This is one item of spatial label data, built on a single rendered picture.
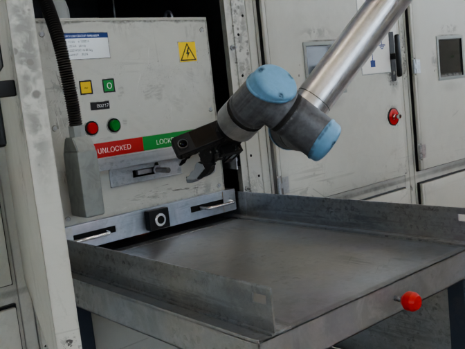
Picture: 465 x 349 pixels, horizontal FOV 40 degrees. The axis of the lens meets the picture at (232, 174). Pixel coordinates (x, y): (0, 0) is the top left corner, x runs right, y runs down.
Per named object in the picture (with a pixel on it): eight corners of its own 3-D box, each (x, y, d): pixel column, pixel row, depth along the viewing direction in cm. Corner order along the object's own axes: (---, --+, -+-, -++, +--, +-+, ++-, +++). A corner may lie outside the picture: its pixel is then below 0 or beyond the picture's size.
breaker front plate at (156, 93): (227, 195, 175) (207, 19, 169) (64, 234, 144) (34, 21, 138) (223, 194, 176) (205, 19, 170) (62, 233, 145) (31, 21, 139)
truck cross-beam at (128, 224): (236, 209, 177) (234, 188, 176) (56, 256, 143) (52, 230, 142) (225, 208, 181) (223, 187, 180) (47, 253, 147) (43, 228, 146)
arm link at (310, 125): (333, 127, 137) (288, 93, 135) (352, 127, 126) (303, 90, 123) (308, 163, 137) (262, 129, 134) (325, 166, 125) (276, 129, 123)
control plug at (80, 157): (106, 214, 140) (95, 134, 137) (86, 218, 137) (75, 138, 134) (89, 211, 146) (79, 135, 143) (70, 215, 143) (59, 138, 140)
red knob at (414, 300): (424, 309, 104) (423, 290, 104) (413, 315, 102) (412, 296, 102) (401, 304, 108) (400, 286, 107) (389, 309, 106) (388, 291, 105)
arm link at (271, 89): (293, 109, 121) (252, 77, 119) (258, 142, 130) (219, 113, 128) (306, 80, 127) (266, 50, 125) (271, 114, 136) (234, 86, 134)
